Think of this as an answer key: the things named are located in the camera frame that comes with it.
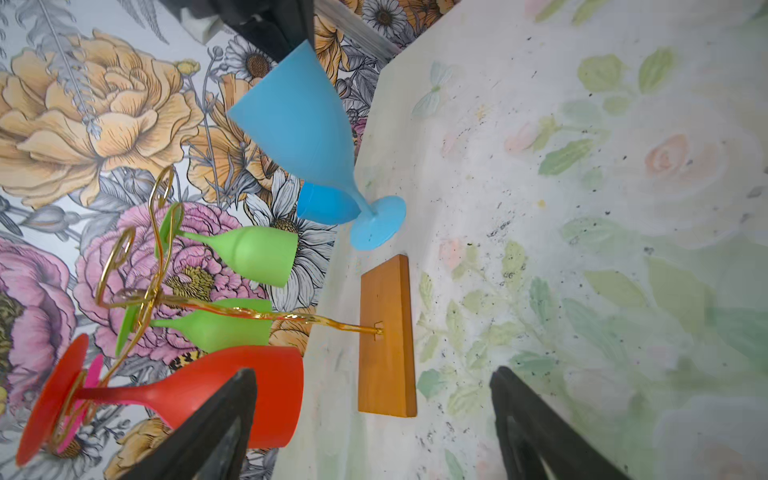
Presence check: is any red wine glass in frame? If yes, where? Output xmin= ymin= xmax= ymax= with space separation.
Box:
xmin=15 ymin=335 xmax=304 ymax=466

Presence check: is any left green wine glass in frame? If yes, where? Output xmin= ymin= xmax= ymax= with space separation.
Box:
xmin=115 ymin=297 xmax=272 ymax=356

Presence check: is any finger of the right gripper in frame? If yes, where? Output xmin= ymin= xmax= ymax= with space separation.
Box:
xmin=161 ymin=0 xmax=315 ymax=62

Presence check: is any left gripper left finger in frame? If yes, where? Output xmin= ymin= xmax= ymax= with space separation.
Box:
xmin=121 ymin=369 xmax=258 ymax=480

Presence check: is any right aluminium frame post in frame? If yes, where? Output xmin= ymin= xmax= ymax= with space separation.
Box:
xmin=314 ymin=0 xmax=400 ymax=64

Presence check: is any pink wine glass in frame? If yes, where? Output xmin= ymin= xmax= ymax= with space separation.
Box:
xmin=53 ymin=353 xmax=106 ymax=454

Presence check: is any blue wine glass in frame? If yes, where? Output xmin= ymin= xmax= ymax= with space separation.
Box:
xmin=297 ymin=182 xmax=361 ymax=225
xmin=227 ymin=40 xmax=406 ymax=251

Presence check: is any right green wine glass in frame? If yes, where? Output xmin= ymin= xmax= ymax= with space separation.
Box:
xmin=155 ymin=203 xmax=299 ymax=287

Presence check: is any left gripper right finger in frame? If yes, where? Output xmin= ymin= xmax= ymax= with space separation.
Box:
xmin=490 ymin=366 xmax=627 ymax=479

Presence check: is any gold wire rack wooden base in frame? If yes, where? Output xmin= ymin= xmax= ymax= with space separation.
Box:
xmin=95 ymin=167 xmax=417 ymax=418

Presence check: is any green wine glass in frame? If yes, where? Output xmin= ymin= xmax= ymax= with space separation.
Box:
xmin=155 ymin=203 xmax=299 ymax=287
xmin=115 ymin=297 xmax=272 ymax=356

